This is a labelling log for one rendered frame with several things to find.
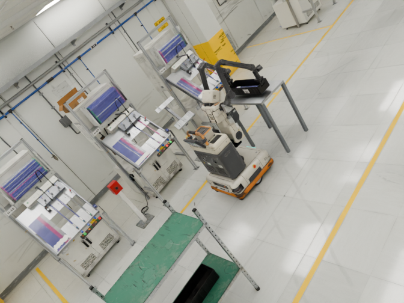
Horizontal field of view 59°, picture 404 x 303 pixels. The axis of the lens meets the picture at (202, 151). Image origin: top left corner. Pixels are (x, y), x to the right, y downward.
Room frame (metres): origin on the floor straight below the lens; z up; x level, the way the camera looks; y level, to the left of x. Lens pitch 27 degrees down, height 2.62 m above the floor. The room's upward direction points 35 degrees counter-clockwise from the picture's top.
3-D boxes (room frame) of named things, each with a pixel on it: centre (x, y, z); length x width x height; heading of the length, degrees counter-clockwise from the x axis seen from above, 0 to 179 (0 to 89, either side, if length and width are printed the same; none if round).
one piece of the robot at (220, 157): (3.79, -0.16, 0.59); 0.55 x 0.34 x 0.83; 23
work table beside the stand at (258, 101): (4.13, -0.96, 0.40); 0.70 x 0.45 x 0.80; 23
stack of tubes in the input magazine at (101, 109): (5.09, 0.72, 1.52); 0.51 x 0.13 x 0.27; 119
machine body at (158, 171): (5.17, 0.83, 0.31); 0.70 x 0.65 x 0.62; 119
